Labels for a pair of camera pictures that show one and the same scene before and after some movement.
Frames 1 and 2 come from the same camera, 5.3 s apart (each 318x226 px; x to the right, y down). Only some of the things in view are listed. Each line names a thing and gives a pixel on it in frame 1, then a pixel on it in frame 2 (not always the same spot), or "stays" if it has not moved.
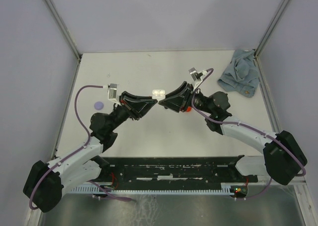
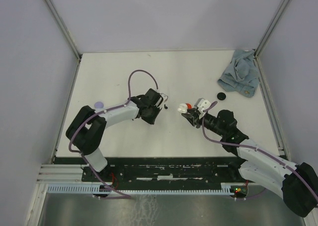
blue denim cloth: (241, 75) stays
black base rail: (198, 171) stays
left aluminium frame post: (60, 21) stays
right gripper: (177, 103) -> (195, 119)
